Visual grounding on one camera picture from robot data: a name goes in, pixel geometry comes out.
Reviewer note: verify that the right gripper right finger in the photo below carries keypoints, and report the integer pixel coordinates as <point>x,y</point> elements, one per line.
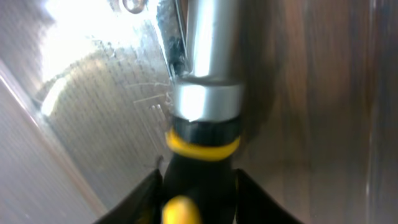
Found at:
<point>256,206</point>

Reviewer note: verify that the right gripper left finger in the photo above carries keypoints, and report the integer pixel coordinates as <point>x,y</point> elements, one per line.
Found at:
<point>141,206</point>

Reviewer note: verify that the clear plastic container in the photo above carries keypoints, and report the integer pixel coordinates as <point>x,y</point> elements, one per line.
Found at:
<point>86,100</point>

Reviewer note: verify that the stubby yellow black screwdriver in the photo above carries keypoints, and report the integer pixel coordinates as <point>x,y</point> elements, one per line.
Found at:
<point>199,41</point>

